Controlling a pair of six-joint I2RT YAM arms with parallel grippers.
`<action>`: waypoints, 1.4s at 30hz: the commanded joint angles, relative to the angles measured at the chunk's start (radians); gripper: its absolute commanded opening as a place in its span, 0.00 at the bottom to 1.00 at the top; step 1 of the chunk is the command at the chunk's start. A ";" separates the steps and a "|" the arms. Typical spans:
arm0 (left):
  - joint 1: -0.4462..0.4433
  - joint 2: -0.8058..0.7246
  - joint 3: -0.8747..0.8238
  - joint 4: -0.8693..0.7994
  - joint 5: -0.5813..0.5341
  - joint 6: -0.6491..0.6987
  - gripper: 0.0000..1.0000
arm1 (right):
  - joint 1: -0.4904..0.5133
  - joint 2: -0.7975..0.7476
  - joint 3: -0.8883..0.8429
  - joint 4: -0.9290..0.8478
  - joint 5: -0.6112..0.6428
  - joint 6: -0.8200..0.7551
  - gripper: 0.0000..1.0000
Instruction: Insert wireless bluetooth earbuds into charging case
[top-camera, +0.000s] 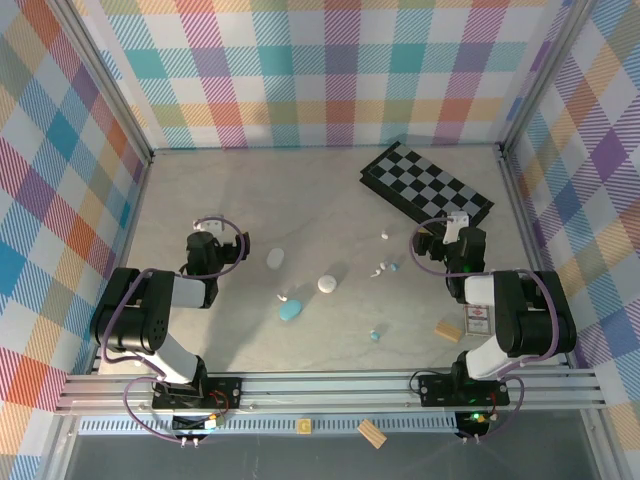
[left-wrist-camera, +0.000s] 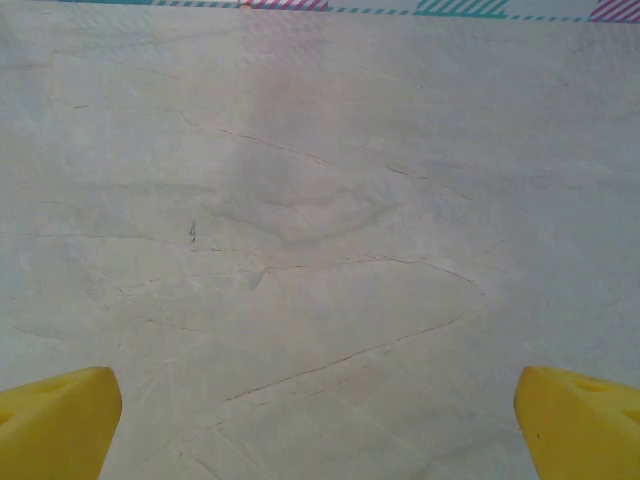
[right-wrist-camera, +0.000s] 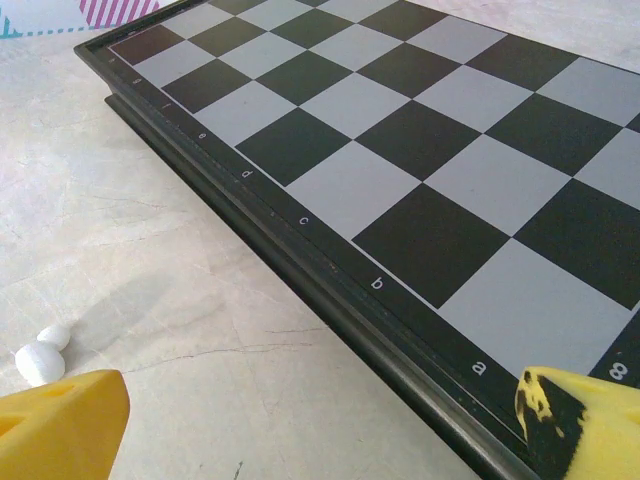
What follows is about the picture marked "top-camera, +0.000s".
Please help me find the playing card deck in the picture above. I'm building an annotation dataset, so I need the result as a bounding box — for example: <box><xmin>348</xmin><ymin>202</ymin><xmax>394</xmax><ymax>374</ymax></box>
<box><xmin>462</xmin><ymin>303</ymin><xmax>492</xmax><ymax>337</ymax></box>

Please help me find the black grey chessboard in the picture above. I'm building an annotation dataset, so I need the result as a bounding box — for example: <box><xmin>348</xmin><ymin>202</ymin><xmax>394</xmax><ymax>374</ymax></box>
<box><xmin>358</xmin><ymin>141</ymin><xmax>495</xmax><ymax>226</ymax></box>

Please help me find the blue charging case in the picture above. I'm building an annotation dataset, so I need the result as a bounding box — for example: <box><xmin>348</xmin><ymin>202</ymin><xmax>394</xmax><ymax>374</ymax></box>
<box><xmin>278</xmin><ymin>298</ymin><xmax>304</xmax><ymax>323</ymax></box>

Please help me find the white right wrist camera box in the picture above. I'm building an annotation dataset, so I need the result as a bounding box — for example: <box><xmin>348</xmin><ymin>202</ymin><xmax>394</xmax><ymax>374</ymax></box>
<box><xmin>441</xmin><ymin>210</ymin><xmax>472</xmax><ymax>246</ymax></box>

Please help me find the wooden block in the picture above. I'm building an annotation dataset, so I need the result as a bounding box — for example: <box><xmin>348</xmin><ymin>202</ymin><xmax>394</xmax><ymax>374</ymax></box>
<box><xmin>433</xmin><ymin>321</ymin><xmax>462</xmax><ymax>344</ymax></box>
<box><xmin>357</xmin><ymin>418</ymin><xmax>388</xmax><ymax>448</ymax></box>

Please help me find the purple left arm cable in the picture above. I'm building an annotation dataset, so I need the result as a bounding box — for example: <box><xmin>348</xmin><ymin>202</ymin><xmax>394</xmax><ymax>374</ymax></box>
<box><xmin>99</xmin><ymin>214</ymin><xmax>251</xmax><ymax>444</ymax></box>

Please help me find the aluminium side rail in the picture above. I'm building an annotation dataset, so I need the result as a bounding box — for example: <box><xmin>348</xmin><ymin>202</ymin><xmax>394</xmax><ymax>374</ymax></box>
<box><xmin>498</xmin><ymin>144</ymin><xmax>572</xmax><ymax>369</ymax></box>

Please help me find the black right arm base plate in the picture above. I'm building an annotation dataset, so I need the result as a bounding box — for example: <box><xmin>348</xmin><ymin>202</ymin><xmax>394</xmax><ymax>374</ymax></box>
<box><xmin>417</xmin><ymin>372</ymin><xmax>511</xmax><ymax>407</ymax></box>

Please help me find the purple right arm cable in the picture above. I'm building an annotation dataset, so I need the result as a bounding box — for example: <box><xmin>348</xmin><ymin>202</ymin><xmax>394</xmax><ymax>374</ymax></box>
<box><xmin>409</xmin><ymin>215</ymin><xmax>557</xmax><ymax>445</ymax></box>

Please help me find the aluminium corner post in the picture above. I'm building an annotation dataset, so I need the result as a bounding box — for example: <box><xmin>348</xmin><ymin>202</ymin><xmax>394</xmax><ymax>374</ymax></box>
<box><xmin>52</xmin><ymin>0</ymin><xmax>155</xmax><ymax>165</ymax></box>
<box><xmin>498</xmin><ymin>0</ymin><xmax>596</xmax><ymax>151</ymax></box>

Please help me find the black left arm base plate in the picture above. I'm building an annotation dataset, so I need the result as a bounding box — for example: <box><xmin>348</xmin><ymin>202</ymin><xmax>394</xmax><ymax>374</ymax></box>
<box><xmin>151</xmin><ymin>375</ymin><xmax>244</xmax><ymax>409</ymax></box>

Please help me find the slotted grey cable duct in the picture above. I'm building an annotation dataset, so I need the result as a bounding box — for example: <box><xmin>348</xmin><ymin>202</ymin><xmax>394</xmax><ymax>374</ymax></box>
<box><xmin>77</xmin><ymin>417</ymin><xmax>459</xmax><ymax>435</ymax></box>

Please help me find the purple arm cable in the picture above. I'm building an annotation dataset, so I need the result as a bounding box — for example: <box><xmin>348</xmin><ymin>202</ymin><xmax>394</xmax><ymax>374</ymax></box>
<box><xmin>99</xmin><ymin>214</ymin><xmax>251</xmax><ymax>444</ymax></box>
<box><xmin>409</xmin><ymin>215</ymin><xmax>557</xmax><ymax>445</ymax></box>

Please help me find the black controller board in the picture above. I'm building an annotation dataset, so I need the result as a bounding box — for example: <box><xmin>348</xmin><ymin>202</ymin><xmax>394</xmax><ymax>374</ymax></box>
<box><xmin>457</xmin><ymin>412</ymin><xmax>491</xmax><ymax>437</ymax></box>
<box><xmin>172</xmin><ymin>413</ymin><xmax>221</xmax><ymax>436</ymax></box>

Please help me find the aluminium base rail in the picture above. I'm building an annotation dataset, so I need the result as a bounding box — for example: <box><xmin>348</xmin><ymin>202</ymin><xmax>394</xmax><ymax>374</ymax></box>
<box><xmin>54</xmin><ymin>367</ymin><xmax>609</xmax><ymax>416</ymax></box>

